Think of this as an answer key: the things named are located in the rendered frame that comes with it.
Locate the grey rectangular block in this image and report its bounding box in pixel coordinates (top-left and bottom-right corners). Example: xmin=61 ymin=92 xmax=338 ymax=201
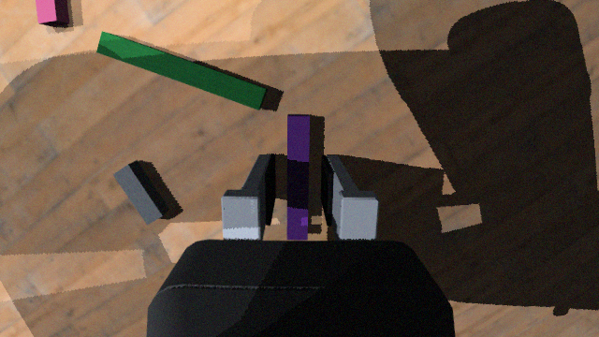
xmin=113 ymin=160 xmax=169 ymax=225

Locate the pink rod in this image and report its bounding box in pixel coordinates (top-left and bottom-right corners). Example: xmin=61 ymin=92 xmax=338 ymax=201
xmin=36 ymin=0 xmax=69 ymax=26

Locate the dark green rod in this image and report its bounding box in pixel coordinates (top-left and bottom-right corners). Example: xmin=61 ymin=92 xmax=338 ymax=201
xmin=96 ymin=31 xmax=268 ymax=110

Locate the purple rod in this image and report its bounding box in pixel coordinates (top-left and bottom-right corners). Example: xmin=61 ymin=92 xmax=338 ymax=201
xmin=287 ymin=114 xmax=310 ymax=241

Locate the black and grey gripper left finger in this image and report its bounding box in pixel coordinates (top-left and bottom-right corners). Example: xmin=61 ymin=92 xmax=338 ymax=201
xmin=221 ymin=154 xmax=276 ymax=241

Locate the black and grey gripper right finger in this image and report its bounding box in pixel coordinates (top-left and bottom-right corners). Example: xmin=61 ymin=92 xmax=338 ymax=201
xmin=321 ymin=155 xmax=380 ymax=241

